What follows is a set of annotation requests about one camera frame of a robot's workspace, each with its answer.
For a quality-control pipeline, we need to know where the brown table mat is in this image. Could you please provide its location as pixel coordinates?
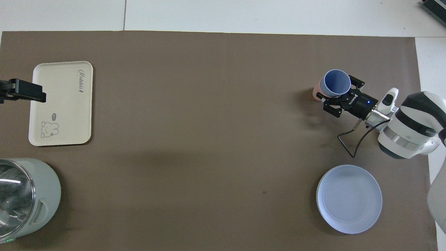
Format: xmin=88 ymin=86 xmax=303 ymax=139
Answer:
xmin=0 ymin=31 xmax=438 ymax=251

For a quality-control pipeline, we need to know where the cream rabbit print tray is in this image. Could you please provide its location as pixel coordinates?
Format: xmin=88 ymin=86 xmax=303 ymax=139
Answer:
xmin=28 ymin=61 xmax=94 ymax=146

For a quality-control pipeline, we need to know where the dark grey ridged object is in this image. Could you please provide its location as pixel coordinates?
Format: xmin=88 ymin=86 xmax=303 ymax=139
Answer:
xmin=420 ymin=0 xmax=446 ymax=18

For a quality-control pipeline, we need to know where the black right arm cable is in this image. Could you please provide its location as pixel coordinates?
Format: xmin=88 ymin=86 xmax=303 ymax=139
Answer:
xmin=337 ymin=120 xmax=391 ymax=158

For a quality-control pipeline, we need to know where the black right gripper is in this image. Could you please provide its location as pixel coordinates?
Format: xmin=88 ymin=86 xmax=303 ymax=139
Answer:
xmin=315 ymin=75 xmax=378 ymax=120

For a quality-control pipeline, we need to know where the pink plastic cup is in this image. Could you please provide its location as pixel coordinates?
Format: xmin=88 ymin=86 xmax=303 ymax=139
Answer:
xmin=312 ymin=78 xmax=328 ymax=102

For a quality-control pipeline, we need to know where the blue round plate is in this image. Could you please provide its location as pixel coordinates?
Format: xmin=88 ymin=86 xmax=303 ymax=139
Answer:
xmin=316 ymin=165 xmax=383 ymax=234

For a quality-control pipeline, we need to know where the pale green cooking pot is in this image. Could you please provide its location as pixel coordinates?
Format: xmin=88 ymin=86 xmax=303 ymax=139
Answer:
xmin=0 ymin=158 xmax=62 ymax=244

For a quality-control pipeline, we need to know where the blue plastic cup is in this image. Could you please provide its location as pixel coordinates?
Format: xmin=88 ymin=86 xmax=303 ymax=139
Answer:
xmin=320 ymin=69 xmax=351 ymax=98

